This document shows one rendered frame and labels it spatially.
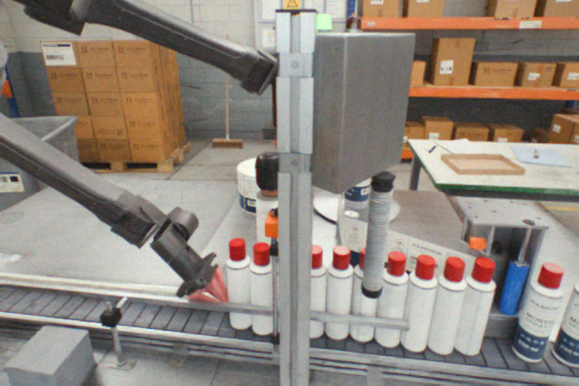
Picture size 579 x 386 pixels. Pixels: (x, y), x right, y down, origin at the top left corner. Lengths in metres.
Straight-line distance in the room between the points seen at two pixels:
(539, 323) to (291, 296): 0.48
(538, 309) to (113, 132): 4.00
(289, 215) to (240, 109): 4.77
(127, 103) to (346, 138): 3.77
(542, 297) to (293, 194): 0.51
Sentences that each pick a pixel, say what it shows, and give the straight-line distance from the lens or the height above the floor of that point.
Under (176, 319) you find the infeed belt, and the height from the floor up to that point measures 0.88.
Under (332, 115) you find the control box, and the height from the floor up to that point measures 1.39.
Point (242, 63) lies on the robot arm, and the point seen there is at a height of 1.42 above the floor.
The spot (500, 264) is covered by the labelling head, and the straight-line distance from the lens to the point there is 0.90.
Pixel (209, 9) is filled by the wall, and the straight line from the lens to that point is 5.23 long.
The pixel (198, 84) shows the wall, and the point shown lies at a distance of 5.35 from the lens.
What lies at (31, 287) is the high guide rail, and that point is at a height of 0.96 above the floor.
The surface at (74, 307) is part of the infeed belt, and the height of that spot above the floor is 0.88.
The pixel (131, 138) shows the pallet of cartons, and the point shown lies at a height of 0.40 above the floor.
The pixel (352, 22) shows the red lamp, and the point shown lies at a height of 1.49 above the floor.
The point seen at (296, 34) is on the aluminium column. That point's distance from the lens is 0.43.
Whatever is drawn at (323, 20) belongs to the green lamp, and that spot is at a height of 1.49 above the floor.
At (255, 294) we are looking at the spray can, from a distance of 0.76.
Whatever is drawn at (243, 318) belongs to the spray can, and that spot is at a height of 0.91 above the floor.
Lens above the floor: 1.48
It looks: 21 degrees down
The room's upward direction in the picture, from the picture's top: straight up
